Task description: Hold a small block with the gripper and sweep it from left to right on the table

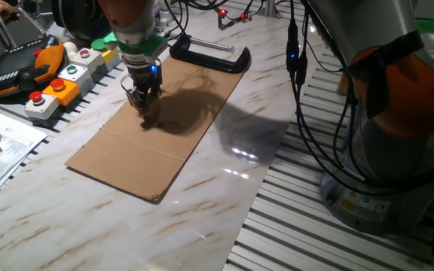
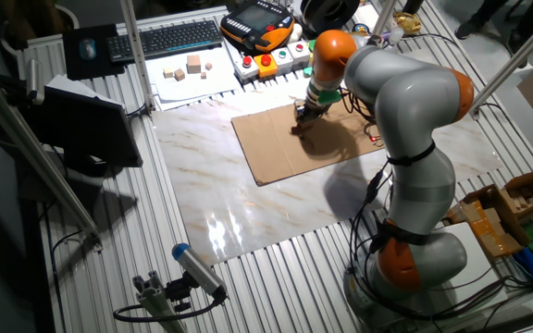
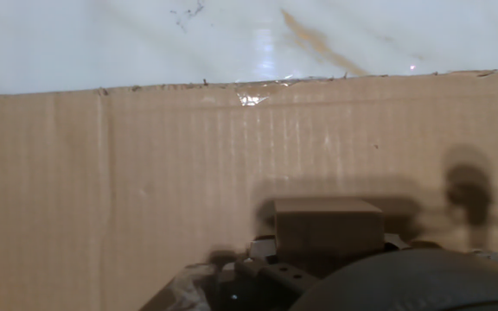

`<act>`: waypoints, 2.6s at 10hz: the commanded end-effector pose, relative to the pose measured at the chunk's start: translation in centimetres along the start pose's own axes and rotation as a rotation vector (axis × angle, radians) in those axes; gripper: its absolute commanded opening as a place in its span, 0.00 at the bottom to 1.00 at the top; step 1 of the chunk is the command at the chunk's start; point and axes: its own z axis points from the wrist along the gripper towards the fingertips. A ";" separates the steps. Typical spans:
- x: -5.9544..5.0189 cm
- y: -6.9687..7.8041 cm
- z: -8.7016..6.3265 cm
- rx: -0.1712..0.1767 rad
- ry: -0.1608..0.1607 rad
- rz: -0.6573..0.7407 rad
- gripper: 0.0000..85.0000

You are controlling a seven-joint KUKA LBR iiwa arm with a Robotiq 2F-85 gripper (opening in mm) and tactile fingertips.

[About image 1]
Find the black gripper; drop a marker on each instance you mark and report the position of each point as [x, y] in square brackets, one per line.
[145, 81]

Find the silver and orange robot arm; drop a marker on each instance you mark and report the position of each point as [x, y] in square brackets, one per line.
[398, 94]

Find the bystander bare hand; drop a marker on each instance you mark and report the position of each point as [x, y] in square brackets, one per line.
[4, 10]

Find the brown cardboard sheet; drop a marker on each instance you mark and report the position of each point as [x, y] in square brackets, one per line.
[134, 158]

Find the yellow box green mushroom button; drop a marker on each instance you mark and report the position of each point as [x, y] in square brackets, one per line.
[109, 58]

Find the white box small red button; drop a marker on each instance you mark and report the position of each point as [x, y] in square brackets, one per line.
[89, 60]

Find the white box green button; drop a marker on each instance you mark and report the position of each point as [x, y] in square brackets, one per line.
[77, 77]

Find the black C-clamp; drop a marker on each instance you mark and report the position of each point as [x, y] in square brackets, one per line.
[217, 62]

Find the orange box red button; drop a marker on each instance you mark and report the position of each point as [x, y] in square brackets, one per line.
[62, 92]

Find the grey box red mushroom button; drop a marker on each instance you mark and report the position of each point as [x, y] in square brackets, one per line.
[41, 105]

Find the marble pattern table sheet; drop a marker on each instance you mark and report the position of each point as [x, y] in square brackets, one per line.
[220, 188]

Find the black and orange teach pendant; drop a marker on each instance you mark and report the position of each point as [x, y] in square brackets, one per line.
[17, 71]

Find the white printed paper sheets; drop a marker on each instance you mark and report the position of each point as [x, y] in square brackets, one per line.
[10, 158]

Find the small bracket with red lights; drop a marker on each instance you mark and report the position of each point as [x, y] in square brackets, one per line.
[234, 19]

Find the aluminium frame post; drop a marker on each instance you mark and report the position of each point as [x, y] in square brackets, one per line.
[272, 7]

